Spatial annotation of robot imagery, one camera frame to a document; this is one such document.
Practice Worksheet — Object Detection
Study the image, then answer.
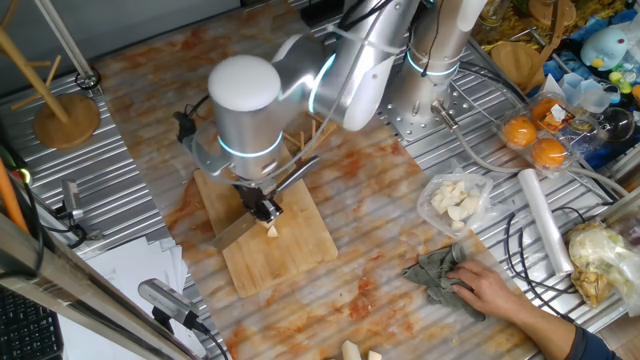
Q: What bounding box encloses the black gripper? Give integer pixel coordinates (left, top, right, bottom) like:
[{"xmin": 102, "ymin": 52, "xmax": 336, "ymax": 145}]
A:
[{"xmin": 234, "ymin": 182, "xmax": 283, "ymax": 224}]

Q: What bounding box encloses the steel cleaver knife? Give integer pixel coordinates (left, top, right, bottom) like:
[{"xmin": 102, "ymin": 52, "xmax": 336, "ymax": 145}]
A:
[{"xmin": 212, "ymin": 155, "xmax": 322, "ymax": 251}]

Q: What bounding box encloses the grey-green cloth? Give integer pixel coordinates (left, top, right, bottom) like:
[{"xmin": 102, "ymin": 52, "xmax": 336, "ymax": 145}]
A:
[{"xmin": 402, "ymin": 243, "xmax": 487, "ymax": 322}]

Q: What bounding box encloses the person's right forearm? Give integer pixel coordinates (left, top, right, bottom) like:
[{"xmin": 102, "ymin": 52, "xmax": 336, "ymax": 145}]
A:
[{"xmin": 509, "ymin": 292, "xmax": 629, "ymax": 360}]

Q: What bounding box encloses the person's right hand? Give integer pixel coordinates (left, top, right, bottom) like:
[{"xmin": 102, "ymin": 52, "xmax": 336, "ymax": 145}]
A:
[{"xmin": 446, "ymin": 258, "xmax": 524, "ymax": 320}]

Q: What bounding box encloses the wooden cutting board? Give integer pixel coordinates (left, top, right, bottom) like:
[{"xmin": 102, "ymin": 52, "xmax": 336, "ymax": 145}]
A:
[{"xmin": 193, "ymin": 144, "xmax": 340, "ymax": 299}]

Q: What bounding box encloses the orange marbled table mat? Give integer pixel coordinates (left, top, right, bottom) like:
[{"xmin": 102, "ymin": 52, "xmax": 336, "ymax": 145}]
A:
[{"xmin": 92, "ymin": 0, "xmax": 544, "ymax": 360}]

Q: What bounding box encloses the wooden knife rack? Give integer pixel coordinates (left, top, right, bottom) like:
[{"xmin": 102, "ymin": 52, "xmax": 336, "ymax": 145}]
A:
[{"xmin": 282, "ymin": 112, "xmax": 338, "ymax": 157}]

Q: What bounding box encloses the white paper stack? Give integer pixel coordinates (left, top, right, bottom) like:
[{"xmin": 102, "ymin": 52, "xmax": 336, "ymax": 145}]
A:
[{"xmin": 57, "ymin": 236, "xmax": 211, "ymax": 360}]

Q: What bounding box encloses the wooden mug tree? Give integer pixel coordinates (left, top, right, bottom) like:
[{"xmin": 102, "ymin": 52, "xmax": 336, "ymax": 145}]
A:
[{"xmin": 0, "ymin": 0, "xmax": 101, "ymax": 150}]

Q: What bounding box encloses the orange pole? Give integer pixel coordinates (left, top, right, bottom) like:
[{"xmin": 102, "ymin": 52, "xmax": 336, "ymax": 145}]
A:
[{"xmin": 0, "ymin": 158, "xmax": 30, "ymax": 235}]

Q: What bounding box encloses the black keyboard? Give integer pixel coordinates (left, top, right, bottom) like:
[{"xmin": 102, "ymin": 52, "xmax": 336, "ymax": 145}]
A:
[{"xmin": 0, "ymin": 287, "xmax": 65, "ymax": 360}]

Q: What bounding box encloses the white plastic bag roll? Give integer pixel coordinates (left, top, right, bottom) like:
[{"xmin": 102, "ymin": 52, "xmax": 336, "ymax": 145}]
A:
[{"xmin": 517, "ymin": 168, "xmax": 575, "ymax": 276}]

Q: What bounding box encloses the round wooden disc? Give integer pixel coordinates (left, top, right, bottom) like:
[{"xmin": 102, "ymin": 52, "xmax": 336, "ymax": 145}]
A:
[{"xmin": 490, "ymin": 41, "xmax": 547, "ymax": 95}]

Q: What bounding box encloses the orange fruit with label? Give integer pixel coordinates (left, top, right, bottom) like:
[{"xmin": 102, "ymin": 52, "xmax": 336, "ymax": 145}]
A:
[{"xmin": 530, "ymin": 97, "xmax": 566, "ymax": 126}]

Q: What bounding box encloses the clear plastic fruit pack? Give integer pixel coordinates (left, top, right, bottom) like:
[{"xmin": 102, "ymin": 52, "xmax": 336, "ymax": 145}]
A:
[{"xmin": 494, "ymin": 91, "xmax": 609, "ymax": 179}]

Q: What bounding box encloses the clear bag of vegetable scraps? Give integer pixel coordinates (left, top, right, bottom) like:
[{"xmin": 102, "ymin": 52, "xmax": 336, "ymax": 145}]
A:
[{"xmin": 567, "ymin": 219, "xmax": 640, "ymax": 317}]

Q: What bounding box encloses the clear glass bowl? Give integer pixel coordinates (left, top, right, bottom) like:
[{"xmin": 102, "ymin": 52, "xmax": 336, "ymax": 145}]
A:
[{"xmin": 597, "ymin": 106, "xmax": 636, "ymax": 144}]

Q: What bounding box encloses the blue plush toy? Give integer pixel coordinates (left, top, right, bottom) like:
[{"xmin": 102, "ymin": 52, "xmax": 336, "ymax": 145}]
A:
[{"xmin": 579, "ymin": 25, "xmax": 630, "ymax": 71}]

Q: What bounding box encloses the silver bracket with black connector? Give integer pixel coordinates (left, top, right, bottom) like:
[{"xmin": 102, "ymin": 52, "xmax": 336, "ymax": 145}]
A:
[{"xmin": 172, "ymin": 94, "xmax": 232, "ymax": 177}]

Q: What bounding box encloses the large silver camera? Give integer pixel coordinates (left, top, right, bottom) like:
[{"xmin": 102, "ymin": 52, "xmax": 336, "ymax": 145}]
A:
[{"xmin": 138, "ymin": 278, "xmax": 211, "ymax": 336}]

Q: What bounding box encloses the small silver camera on clamp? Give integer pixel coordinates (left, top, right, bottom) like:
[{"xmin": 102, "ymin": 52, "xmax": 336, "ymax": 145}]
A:
[{"xmin": 53, "ymin": 178, "xmax": 104, "ymax": 242}]

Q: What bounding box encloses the steel frame bar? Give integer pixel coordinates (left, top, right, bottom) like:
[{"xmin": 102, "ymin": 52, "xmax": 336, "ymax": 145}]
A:
[{"xmin": 0, "ymin": 212, "xmax": 201, "ymax": 360}]

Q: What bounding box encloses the grey hose with metal connector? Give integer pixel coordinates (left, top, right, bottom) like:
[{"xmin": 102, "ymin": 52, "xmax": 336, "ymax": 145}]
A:
[{"xmin": 430, "ymin": 99, "xmax": 630, "ymax": 197}]

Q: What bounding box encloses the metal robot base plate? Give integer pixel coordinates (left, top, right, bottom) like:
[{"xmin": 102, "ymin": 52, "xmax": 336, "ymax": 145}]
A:
[{"xmin": 379, "ymin": 62, "xmax": 476, "ymax": 143}]

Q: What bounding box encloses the black table cable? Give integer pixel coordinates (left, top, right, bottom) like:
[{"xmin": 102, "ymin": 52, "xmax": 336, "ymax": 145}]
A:
[{"xmin": 503, "ymin": 206, "xmax": 587, "ymax": 322}]

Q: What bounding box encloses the metal rod with black ring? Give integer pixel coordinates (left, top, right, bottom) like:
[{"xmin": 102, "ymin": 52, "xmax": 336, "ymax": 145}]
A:
[{"xmin": 32, "ymin": 0, "xmax": 103, "ymax": 93}]

